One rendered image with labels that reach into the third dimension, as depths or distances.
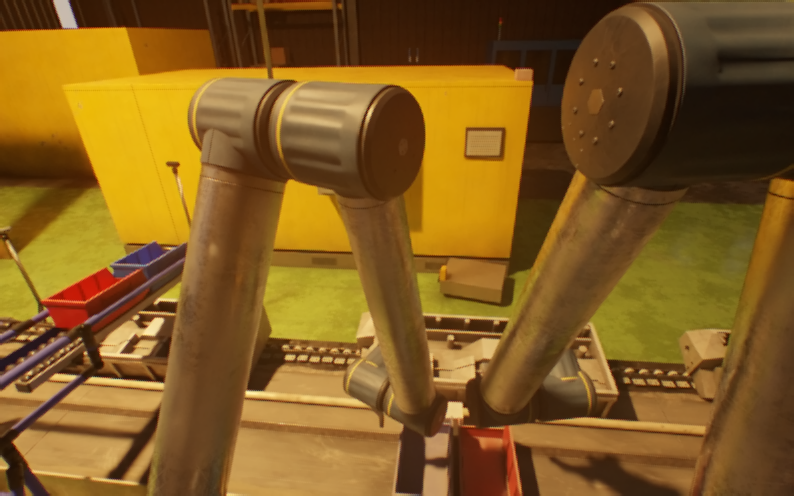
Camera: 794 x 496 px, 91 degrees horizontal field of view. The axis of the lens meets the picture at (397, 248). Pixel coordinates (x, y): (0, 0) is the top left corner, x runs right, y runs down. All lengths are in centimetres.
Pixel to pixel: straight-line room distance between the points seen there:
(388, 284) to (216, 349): 29
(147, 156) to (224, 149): 398
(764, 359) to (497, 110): 314
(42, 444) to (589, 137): 219
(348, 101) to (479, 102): 306
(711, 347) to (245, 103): 203
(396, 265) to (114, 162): 441
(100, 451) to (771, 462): 201
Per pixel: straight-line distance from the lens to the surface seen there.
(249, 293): 69
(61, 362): 174
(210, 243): 67
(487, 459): 171
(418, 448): 171
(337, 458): 171
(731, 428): 66
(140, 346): 222
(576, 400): 100
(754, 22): 41
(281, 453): 177
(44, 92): 930
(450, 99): 353
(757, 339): 60
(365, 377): 110
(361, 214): 57
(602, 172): 39
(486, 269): 386
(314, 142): 52
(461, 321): 191
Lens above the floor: 215
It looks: 28 degrees down
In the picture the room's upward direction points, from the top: 1 degrees counter-clockwise
